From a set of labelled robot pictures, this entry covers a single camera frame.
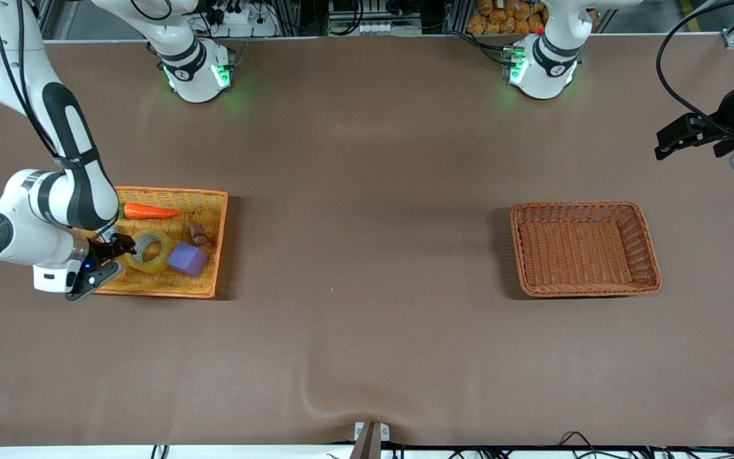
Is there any purple foam cube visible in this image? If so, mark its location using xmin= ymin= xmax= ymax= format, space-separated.
xmin=166 ymin=242 xmax=208 ymax=278

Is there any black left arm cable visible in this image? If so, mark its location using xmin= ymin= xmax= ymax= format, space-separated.
xmin=656 ymin=0 xmax=734 ymax=125

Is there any black cable bundle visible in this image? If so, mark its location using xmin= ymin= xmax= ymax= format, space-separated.
xmin=558 ymin=432 xmax=734 ymax=459

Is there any white power strip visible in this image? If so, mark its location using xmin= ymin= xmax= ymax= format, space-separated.
xmin=205 ymin=0 xmax=278 ymax=38

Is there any clear tape roll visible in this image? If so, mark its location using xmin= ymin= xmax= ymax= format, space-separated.
xmin=126 ymin=231 xmax=176 ymax=275

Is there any orange toy carrot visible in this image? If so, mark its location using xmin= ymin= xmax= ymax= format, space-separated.
xmin=119 ymin=203 xmax=182 ymax=221

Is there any brown wicker basket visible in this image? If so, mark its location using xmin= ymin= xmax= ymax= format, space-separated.
xmin=510 ymin=201 xmax=662 ymax=298

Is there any bag of orange buns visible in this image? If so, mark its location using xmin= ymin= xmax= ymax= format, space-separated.
xmin=467 ymin=0 xmax=546 ymax=34

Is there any brown table mat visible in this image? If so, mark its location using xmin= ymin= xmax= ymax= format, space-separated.
xmin=0 ymin=33 xmax=734 ymax=447

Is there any orange wicker basket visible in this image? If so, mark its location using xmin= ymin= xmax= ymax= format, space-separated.
xmin=90 ymin=186 xmax=229 ymax=299

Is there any brown toy root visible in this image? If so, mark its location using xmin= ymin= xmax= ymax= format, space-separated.
xmin=187 ymin=214 xmax=215 ymax=249

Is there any grey bracket with post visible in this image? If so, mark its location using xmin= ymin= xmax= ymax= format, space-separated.
xmin=349 ymin=421 xmax=390 ymax=459

